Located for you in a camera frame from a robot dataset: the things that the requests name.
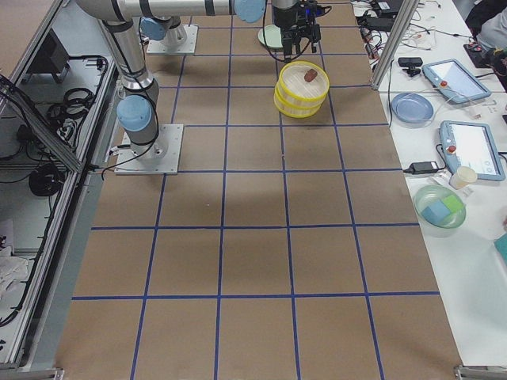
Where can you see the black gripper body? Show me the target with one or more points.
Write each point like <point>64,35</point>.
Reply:
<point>283,20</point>

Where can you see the brown steamed bun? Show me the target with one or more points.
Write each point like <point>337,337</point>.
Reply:
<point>310,75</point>

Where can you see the yellow bamboo steamer tray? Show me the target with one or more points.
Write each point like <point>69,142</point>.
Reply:
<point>293,89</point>

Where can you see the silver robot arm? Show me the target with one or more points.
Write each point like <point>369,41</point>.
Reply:
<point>137,111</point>
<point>155,28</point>

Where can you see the yellow bamboo steamer base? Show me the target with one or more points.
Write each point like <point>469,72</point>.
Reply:
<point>291,110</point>

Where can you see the light green plate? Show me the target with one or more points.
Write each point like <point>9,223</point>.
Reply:
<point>270,37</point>

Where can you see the black webcam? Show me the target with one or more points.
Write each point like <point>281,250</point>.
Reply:
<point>411,65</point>

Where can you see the blue plate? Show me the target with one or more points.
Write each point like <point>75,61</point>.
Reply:
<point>412,108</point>

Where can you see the upper teach pendant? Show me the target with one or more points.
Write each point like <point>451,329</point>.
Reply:
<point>454,81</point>

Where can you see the teach pendant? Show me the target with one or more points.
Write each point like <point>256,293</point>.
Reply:
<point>471,145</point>
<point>454,81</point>

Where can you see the black power adapter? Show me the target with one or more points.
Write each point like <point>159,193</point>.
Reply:
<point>423,167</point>

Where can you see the lower teach pendant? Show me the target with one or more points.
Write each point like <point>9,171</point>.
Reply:
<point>471,145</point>

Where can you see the paper cup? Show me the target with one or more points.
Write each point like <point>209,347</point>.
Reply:
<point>463,177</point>

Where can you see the green glass bowl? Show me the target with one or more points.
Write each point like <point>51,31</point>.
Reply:
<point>429,194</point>

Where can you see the blue sponge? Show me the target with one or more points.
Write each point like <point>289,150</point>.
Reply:
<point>435,213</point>

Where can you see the green sponge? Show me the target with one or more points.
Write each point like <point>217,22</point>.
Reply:
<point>453,203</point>

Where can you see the black monitor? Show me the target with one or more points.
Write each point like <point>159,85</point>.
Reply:
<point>52,58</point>

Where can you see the aluminium frame post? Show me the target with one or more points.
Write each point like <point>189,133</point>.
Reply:
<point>405,14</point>

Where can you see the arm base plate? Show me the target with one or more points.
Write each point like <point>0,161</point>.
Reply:
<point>162,157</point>
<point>178,41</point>

